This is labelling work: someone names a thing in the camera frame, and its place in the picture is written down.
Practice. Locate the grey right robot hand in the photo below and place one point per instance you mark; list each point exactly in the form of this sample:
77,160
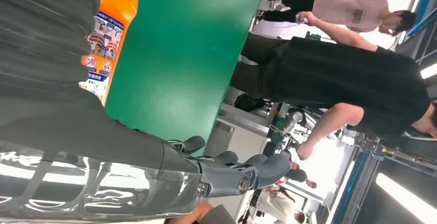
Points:
85,154

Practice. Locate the person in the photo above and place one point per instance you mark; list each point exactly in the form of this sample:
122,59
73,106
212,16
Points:
341,79
276,203
348,7
297,175
211,215

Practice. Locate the white background table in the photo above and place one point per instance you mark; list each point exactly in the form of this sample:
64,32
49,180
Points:
245,127

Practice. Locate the black bag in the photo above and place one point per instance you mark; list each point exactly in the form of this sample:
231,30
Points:
249,102

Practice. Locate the long ceiling light bar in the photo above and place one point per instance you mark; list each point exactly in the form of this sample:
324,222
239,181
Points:
409,200
429,70

